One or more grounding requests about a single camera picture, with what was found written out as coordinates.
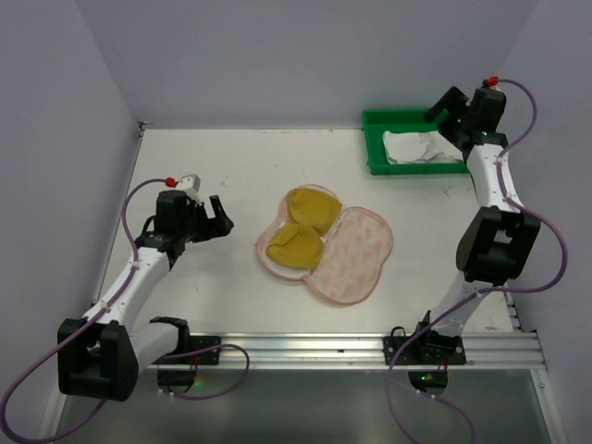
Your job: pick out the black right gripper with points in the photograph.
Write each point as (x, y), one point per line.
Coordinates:
(456, 116)

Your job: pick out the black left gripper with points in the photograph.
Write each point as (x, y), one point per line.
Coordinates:
(206, 221)

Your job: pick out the white bra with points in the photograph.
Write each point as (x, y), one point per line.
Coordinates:
(419, 148)

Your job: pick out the yellow bra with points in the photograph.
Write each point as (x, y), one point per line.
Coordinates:
(298, 242)

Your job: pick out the floral mesh laundry bag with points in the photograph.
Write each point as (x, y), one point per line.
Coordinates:
(356, 248)

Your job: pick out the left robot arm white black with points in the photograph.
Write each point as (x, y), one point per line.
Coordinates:
(101, 356)

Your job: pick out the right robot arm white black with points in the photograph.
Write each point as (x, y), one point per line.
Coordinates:
(494, 248)

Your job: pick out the green plastic tray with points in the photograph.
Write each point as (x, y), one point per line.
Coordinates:
(399, 120)

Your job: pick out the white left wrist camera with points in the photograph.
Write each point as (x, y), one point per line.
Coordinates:
(190, 184)

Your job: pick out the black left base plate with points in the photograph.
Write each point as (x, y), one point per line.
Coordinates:
(195, 350)

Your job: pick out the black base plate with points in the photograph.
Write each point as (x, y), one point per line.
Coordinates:
(195, 350)
(407, 349)

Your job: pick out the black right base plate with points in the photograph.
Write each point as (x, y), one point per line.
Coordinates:
(407, 349)

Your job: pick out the aluminium mounting rail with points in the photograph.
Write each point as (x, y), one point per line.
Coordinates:
(514, 351)

